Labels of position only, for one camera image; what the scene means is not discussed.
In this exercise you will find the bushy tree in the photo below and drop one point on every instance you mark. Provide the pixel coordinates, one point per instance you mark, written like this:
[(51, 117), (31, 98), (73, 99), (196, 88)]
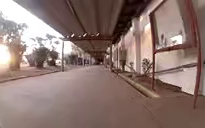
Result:
[(41, 55), (53, 55)]

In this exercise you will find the grey canopy support pole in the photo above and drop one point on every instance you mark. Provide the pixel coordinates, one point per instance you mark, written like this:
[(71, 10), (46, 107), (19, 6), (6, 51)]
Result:
[(62, 56)]

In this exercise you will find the pale concrete kerb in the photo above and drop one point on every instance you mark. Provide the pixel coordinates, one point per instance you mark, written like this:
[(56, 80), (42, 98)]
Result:
[(138, 86)]

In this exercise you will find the soil planting strip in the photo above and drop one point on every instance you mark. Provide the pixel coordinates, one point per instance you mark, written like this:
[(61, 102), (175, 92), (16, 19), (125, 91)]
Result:
[(156, 85)]

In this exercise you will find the small green plant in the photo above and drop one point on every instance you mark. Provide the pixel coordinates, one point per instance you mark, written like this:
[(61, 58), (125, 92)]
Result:
[(146, 65)]

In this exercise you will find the large tree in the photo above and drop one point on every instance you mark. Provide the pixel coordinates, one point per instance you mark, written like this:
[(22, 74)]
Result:
[(11, 40)]

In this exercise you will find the corrugated metal canopy roof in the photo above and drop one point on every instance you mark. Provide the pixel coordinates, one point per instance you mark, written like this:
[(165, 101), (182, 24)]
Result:
[(93, 20)]

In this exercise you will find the grey concrete walkway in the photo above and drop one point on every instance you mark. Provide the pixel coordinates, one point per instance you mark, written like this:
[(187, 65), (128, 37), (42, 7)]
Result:
[(90, 96)]

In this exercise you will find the white building with red frames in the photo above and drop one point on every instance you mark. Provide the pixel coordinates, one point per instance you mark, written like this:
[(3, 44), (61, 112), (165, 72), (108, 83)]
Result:
[(176, 40)]

